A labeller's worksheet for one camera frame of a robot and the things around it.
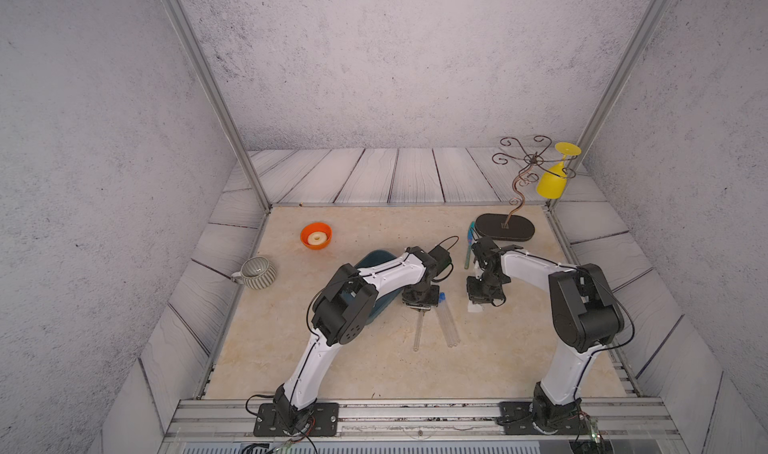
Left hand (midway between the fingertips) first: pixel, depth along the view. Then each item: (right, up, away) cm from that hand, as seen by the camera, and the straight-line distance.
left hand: (433, 312), depth 91 cm
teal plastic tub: (-14, +4, -5) cm, 16 cm away
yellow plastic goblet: (+39, +39, +7) cm, 56 cm away
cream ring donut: (-39, +22, +16) cm, 47 cm away
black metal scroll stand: (+28, +26, +20) cm, 43 cm away
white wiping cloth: (+13, +1, 0) cm, 13 cm away
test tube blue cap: (+4, -3, -2) cm, 5 cm away
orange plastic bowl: (-40, +26, +19) cm, 51 cm away
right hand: (+13, +3, +2) cm, 14 cm away
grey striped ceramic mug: (-56, +11, +8) cm, 58 cm away
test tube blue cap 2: (+4, -4, -3) cm, 6 cm away
